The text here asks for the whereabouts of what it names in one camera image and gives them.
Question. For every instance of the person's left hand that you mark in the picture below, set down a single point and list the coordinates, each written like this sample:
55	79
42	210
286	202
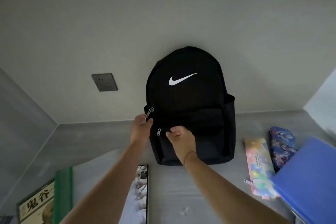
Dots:
140	129

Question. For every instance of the person's right hand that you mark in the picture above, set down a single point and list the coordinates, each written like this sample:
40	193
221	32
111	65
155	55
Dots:
183	145

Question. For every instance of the black backpack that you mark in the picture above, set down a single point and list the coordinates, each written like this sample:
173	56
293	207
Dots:
189	100

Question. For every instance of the magazine with pale hands cover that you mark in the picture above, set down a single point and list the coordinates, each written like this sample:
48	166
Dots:
139	200

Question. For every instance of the pastel flower pencil pouch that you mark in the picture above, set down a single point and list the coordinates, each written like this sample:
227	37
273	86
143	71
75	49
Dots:
260	166

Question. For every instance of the blue cartoon pencil tin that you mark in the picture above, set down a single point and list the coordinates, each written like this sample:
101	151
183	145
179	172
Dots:
281	142

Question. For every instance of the clear folder with green spine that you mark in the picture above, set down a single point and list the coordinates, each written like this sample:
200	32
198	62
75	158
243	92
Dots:
63	192

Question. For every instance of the beige book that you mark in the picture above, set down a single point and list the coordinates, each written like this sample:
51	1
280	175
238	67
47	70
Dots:
36	205

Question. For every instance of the blue folder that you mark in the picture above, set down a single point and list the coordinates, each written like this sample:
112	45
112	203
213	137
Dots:
309	179

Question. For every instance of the person's left forearm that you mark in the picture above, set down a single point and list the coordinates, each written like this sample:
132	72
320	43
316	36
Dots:
105	192

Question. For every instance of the person's right forearm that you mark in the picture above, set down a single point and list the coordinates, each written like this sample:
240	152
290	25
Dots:
223	192

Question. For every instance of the grey wall socket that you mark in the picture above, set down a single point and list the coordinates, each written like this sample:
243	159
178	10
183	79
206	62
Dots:
104	82

